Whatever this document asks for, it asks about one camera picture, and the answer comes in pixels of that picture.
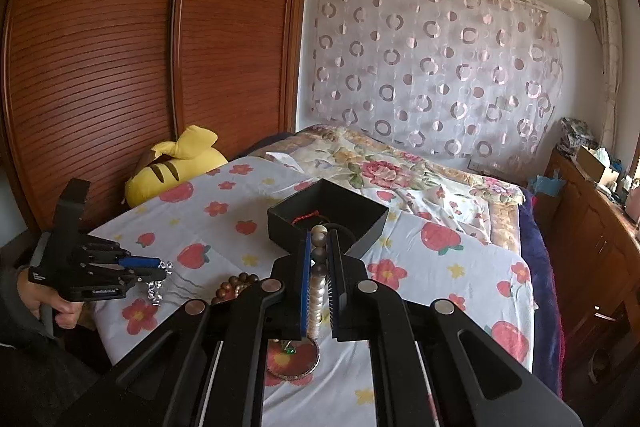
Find floral quilt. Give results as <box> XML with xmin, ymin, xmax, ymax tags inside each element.
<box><xmin>294</xmin><ymin>124</ymin><xmax>527</xmax><ymax>249</ymax></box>

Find person's left hand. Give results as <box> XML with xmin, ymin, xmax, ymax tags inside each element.
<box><xmin>16</xmin><ymin>278</ymin><xmax>82</xmax><ymax>331</ymax></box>

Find brown wooden bead bracelet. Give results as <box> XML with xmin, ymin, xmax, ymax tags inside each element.
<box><xmin>211</xmin><ymin>273</ymin><xmax>261</xmax><ymax>306</ymax></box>

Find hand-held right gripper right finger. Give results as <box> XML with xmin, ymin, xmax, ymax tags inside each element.
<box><xmin>326</xmin><ymin>228</ymin><xmax>583</xmax><ymax>427</ymax></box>

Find black square box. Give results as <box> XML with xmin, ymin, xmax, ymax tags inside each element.
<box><xmin>266</xmin><ymin>178</ymin><xmax>390</xmax><ymax>261</ymax></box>

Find blue plastic bag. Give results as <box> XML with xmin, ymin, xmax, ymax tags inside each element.
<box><xmin>527</xmin><ymin>172</ymin><xmax>564</xmax><ymax>198</ymax></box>

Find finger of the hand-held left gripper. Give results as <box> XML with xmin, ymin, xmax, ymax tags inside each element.
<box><xmin>116</xmin><ymin>253</ymin><xmax>163</xmax><ymax>270</ymax></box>
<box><xmin>120</xmin><ymin>268</ymin><xmax>169</xmax><ymax>291</ymax></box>

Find open cardboard box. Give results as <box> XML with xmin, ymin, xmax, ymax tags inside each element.
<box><xmin>574</xmin><ymin>145</ymin><xmax>614</xmax><ymax>184</ymax></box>

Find silver bangle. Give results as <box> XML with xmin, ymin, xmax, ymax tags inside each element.
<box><xmin>265</xmin><ymin>336</ymin><xmax>321</xmax><ymax>381</ymax></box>

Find red string bracelet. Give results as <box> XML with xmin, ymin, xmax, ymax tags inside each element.
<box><xmin>291</xmin><ymin>209</ymin><xmax>326</xmax><ymax>228</ymax></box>

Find person's left forearm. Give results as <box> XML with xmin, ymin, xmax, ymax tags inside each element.
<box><xmin>0</xmin><ymin>264</ymin><xmax>103</xmax><ymax>427</ymax></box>

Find yellow plush toy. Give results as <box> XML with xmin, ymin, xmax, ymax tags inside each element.
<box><xmin>123</xmin><ymin>125</ymin><xmax>230</xmax><ymax>208</ymax></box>

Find brown wooden wardrobe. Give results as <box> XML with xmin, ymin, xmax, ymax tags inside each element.
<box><xmin>0</xmin><ymin>0</ymin><xmax>309</xmax><ymax>234</ymax></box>

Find pearl bead bracelet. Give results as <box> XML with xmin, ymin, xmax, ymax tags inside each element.
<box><xmin>306</xmin><ymin>224</ymin><xmax>334</xmax><ymax>341</ymax></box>

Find brown wooden dresser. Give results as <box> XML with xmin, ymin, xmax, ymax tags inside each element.
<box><xmin>542</xmin><ymin>147</ymin><xmax>640</xmax><ymax>408</ymax></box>

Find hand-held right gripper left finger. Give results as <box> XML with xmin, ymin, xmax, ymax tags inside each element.
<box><xmin>57</xmin><ymin>234</ymin><xmax>313</xmax><ymax>427</ymax></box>

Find pink circle pattern curtain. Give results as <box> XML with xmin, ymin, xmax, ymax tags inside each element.
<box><xmin>306</xmin><ymin>0</ymin><xmax>564</xmax><ymax>158</ymax></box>

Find fruit print bed sheet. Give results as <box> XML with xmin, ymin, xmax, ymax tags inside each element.
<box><xmin>87</xmin><ymin>155</ymin><xmax>538</xmax><ymax>427</ymax></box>

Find dark blue blanket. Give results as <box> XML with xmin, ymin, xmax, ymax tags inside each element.
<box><xmin>519</xmin><ymin>186</ymin><xmax>567</xmax><ymax>404</ymax></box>

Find silver chain bracelet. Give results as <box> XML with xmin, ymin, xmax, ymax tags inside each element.
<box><xmin>142</xmin><ymin>259</ymin><xmax>174</xmax><ymax>308</ymax></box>

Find beige side curtain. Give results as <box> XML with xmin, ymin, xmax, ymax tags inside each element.
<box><xmin>592</xmin><ymin>0</ymin><xmax>624</xmax><ymax>148</ymax></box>

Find patterned wrapped bag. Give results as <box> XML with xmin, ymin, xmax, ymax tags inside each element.
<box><xmin>557</xmin><ymin>117</ymin><xmax>599</xmax><ymax>156</ymax></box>

